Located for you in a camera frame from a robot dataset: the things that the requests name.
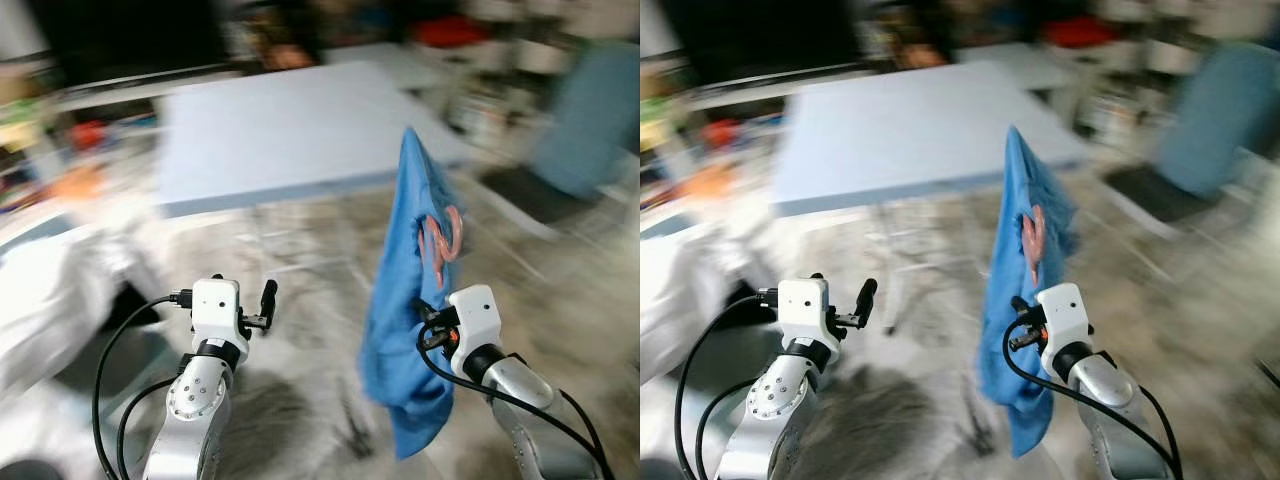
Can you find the blue garment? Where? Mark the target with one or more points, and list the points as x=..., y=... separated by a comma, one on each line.
x=1005, y=300
x=400, y=300

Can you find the pink clothes hanger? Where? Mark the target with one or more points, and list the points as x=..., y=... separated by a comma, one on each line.
x=438, y=265
x=1033, y=245

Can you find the white folding chair dark seat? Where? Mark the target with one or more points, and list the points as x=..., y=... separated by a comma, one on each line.
x=520, y=195
x=1150, y=190

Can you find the large white plastic table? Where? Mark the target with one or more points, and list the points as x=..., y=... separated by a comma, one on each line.
x=290, y=130
x=900, y=130

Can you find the blue chair cushion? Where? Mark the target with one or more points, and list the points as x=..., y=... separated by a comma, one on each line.
x=590, y=120
x=1225, y=120

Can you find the small white side table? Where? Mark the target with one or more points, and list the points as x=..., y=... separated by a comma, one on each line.
x=390, y=62
x=1015, y=62

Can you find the black flat television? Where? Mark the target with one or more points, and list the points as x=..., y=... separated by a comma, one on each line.
x=760, y=35
x=130, y=40

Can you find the red folded cloth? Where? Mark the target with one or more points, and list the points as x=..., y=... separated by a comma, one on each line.
x=450, y=30
x=1078, y=30

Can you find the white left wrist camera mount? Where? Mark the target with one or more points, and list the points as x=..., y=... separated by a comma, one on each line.
x=215, y=305
x=800, y=300

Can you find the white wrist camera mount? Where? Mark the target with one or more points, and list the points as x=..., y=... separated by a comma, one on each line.
x=478, y=315
x=800, y=300
x=215, y=305
x=1065, y=312

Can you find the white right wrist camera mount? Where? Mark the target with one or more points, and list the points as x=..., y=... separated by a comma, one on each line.
x=1065, y=312
x=478, y=315

